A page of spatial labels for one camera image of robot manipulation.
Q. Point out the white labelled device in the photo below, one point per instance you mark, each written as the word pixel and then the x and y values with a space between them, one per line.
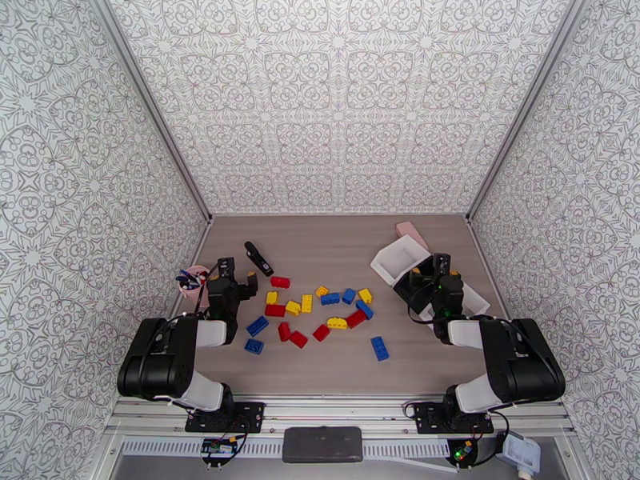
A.
pixel 521 452

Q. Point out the green circuit board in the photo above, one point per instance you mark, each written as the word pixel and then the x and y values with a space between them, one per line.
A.
pixel 218 447
pixel 462 449

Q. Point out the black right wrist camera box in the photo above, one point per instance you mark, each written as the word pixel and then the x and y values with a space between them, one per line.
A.
pixel 441 263

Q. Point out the aluminium front rail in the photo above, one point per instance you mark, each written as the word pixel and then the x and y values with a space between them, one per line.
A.
pixel 340 411

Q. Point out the aluminium frame post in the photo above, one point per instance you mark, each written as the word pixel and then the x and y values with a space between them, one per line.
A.
pixel 527 101
pixel 150 101

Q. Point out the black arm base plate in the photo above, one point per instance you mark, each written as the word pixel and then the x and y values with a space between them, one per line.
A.
pixel 250 418
pixel 427 421

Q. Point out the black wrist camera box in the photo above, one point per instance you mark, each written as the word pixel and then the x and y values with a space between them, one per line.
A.
pixel 441 263
pixel 226 267

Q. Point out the red lego brick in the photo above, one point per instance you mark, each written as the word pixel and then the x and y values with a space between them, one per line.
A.
pixel 321 332
pixel 356 319
pixel 274 310
pixel 280 281
pixel 284 331
pixel 298 339

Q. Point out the black marker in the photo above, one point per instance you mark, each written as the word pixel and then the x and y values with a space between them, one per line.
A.
pixel 183 281

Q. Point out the black rectangular pad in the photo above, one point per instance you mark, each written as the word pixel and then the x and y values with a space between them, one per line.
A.
pixel 322 444

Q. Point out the pink pen cup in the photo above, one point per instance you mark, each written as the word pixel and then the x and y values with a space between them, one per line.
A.
pixel 192 293

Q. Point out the white red pen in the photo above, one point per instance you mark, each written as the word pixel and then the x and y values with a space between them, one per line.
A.
pixel 201 279

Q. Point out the blue lego brick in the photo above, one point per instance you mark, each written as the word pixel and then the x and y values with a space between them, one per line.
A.
pixel 254 346
pixel 380 348
pixel 330 298
pixel 364 309
pixel 257 326
pixel 348 296

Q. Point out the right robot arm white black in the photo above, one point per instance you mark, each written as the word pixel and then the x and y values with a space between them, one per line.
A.
pixel 520 363

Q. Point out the blue pen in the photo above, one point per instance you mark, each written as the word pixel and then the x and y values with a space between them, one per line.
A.
pixel 187 274

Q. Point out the yellow lego brick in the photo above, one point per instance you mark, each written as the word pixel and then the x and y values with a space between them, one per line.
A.
pixel 365 295
pixel 306 303
pixel 337 323
pixel 322 291
pixel 272 297
pixel 293 308

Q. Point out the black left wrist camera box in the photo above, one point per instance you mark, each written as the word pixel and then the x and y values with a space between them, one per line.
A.
pixel 226 267

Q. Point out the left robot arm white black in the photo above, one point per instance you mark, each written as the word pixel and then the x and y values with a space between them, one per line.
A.
pixel 155 363

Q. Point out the aluminium table edge rail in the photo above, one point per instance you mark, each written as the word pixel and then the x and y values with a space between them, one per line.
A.
pixel 483 253
pixel 200 243

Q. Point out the white rectangular container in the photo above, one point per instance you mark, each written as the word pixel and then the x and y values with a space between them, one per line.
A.
pixel 400 258
pixel 475 298

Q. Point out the pink eraser case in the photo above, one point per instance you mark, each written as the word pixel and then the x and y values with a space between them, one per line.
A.
pixel 407 228

